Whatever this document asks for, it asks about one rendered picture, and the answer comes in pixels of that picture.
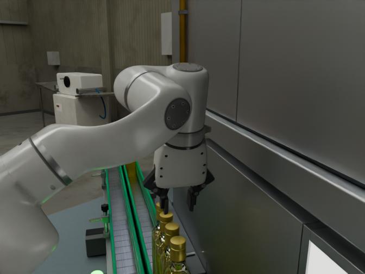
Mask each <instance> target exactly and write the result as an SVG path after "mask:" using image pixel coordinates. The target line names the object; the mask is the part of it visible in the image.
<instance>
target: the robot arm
mask: <svg viewBox="0 0 365 274"><path fill-rule="evenodd" d="M208 87H209V73H208V71H207V69H206V68H204V67H203V66H200V65H197V64H193V63H176V64H172V65H170V66H147V65H137V66H132V67H128V68H126V69H124V70H123V71H122V72H120V73H119V74H118V76H117V77H116V79H115V82H114V94H115V96H116V98H117V100H118V101H119V102H120V104H121V105H122V106H124V107H125V108H126V109H127V110H128V111H130V112H131V114H129V115H128V116H126V117H124V118H122V119H120V120H118V121H115V122H113V123H109V124H105V125H102V126H92V127H85V126H75V125H70V124H58V123H55V124H50V125H48V126H46V127H45V128H43V129H41V130H40V131H39V132H37V133H36V134H34V135H32V136H31V137H30V138H28V139H27V140H25V141H23V142H22V143H20V144H19V145H17V146H16V147H14V148H13V149H11V150H9V151H8V152H7V153H5V154H3V155H2V156H0V274H32V273H33V272H34V271H35V270H36V269H37V268H38V267H39V266H40V265H41V264H42V263H43V262H44V261H45V260H46V259H47V258H48V257H49V256H50V254H51V253H52V252H53V251H54V250H55V248H56V246H57V244H58V242H59V234H58V231H57V230H56V228H55V227H54V226H53V224H52V223H51V222H50V220H49V219H48V217H47V216H46V214H45V213H44V212H43V210H42V209H41V205H42V204H43V203H44V202H46V201H47V200H48V199H50V198H51V197H53V196H54V195H55V194H57V193H58V192H59V191H61V190H62V189H63V188H65V187H66V186H68V185H69V184H71V183H72V182H73V181H75V180H76V179H77V178H79V177H80V176H82V175H83V174H85V173H87V172H89V171H94V170H103V169H110V168H113V167H117V166H121V165H125V164H129V163H133V162H135V161H138V160H140V159H143V158H145V157H146V156H148V155H150V154H152V153H153V152H154V151H155V153H154V162H153V170H152V172H151V173H150V174H149V175H148V176H147V177H146V178H145V179H144V181H143V186H144V187H145V188H147V189H149V190H151V191H153V193H155V194H156V195H158V196H159V197H160V209H163V212H164V214H165V215H167V214H168V196H167V194H168V191H169V189H170V188H177V187H183V186H190V188H188V190H187V201H186V202H187V205H188V208H189V211H193V208H194V205H196V200H197V196H198V195H199V192H200V191H202V190H203V189H204V188H205V187H206V185H208V184H210V183H211V182H213V181H214V180H215V178H214V176H213V174H212V173H211V172H210V171H209V169H208V168H207V148H206V140H205V133H209V132H211V126H207V125H204V123H205V113H206V104H207V93H208ZM154 181H156V183H153V182H154Z"/></svg>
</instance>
